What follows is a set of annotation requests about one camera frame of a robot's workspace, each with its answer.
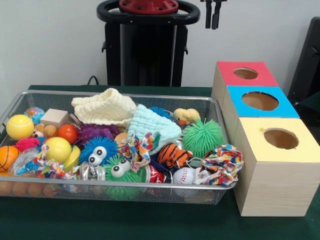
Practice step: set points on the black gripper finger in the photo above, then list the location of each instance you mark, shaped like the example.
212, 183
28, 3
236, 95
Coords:
215, 17
208, 17

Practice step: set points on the green spiky rubber ball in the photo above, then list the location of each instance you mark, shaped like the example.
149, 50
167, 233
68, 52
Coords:
203, 136

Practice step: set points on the shallow clear mesh bin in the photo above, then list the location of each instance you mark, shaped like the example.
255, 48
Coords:
175, 193

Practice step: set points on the wooden box with three holes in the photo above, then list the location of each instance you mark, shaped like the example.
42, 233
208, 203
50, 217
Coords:
275, 187

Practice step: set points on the yellow duck plush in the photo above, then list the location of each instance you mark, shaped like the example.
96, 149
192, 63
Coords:
186, 115

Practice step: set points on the light blue waffle cloth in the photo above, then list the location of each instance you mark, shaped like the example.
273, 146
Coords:
152, 125

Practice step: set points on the dark green side table cloth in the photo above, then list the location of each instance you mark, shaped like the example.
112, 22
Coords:
312, 102

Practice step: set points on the cream waffle cloth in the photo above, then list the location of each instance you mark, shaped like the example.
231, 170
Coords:
107, 107

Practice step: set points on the orange striped tiger plush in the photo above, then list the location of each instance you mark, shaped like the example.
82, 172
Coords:
173, 155

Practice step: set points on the multicoloured patterned cloth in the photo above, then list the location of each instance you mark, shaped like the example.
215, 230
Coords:
220, 165

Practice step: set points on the white toy baseball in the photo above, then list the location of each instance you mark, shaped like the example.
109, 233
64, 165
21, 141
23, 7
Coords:
184, 175

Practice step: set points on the blue spiky ball with eyes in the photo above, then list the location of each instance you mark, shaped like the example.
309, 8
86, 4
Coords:
98, 150

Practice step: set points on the green spiky ball with eyes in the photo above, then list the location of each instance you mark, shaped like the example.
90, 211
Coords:
120, 170

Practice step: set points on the yellow tennis ball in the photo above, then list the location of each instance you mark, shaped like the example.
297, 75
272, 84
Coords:
20, 126

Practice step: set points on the orange toy basketball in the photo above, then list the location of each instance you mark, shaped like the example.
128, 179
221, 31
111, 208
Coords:
7, 158

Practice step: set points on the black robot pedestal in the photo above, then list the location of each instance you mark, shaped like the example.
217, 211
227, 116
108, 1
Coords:
150, 50

